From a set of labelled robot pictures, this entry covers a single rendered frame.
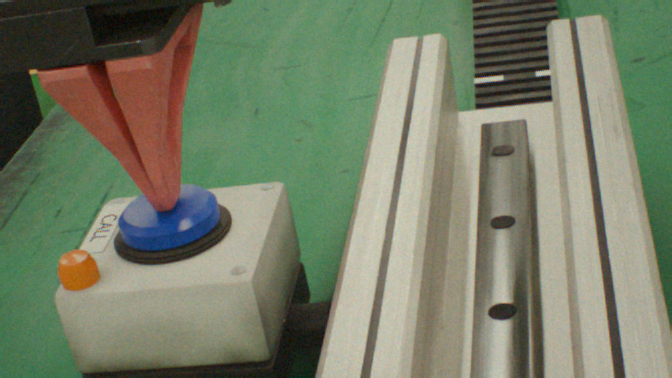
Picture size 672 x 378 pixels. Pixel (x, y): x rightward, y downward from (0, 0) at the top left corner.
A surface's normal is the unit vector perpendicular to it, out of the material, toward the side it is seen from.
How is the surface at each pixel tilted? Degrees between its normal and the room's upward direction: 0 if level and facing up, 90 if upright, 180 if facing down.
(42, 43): 90
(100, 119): 111
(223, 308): 90
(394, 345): 0
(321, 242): 0
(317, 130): 0
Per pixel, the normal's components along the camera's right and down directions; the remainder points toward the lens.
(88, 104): -0.04, 0.75
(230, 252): -0.18, -0.88
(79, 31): -0.12, 0.47
